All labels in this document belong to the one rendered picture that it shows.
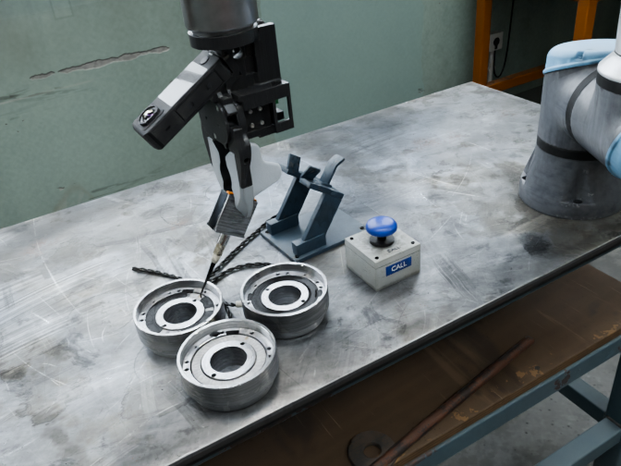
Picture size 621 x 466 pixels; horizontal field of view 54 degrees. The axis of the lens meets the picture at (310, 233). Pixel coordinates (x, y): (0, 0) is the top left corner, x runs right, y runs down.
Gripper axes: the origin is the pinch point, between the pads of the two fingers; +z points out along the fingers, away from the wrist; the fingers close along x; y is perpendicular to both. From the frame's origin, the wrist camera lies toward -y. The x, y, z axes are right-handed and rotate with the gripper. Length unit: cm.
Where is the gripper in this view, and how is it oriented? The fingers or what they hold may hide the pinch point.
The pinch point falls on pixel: (235, 204)
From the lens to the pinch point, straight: 72.3
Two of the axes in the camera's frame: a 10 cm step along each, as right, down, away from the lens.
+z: 0.9, 8.4, 5.3
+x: -5.4, -4.1, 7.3
